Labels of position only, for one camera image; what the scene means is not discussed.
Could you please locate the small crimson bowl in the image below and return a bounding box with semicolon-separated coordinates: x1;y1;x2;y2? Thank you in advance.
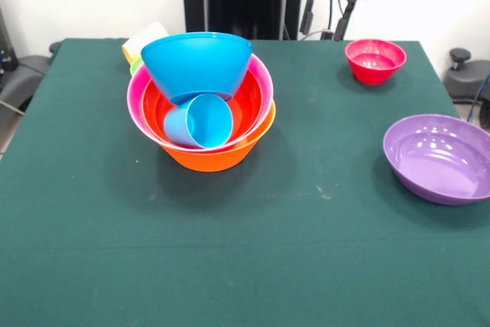
344;38;408;87

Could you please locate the medium blue bowl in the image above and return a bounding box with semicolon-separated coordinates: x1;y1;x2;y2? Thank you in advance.
140;31;254;106

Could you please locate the yellow cup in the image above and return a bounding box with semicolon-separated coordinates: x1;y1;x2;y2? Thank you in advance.
121;21;169;64

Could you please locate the large orange bowl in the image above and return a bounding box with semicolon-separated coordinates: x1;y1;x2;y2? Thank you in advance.
158;99;277;173

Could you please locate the dark green tablecloth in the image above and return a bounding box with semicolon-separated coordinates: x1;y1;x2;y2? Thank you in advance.
0;38;490;327

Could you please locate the black wall cable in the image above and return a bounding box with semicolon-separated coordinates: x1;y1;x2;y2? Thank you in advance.
323;0;348;39

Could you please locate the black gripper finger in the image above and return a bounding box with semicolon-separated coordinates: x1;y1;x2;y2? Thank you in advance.
332;0;358;42
299;0;319;35

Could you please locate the purple bowl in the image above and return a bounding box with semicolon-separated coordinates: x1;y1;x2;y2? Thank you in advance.
383;113;490;207

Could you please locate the large pink bowl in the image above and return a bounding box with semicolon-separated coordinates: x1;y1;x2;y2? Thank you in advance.
126;53;275;151

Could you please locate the black equipment box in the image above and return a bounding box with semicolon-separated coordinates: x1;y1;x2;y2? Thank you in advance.
0;8;17;71

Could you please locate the blue cup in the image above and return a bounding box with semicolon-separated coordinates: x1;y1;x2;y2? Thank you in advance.
163;93;234;150

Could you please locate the red-orange bowl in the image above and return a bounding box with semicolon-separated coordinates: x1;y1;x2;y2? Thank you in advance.
141;68;265;148

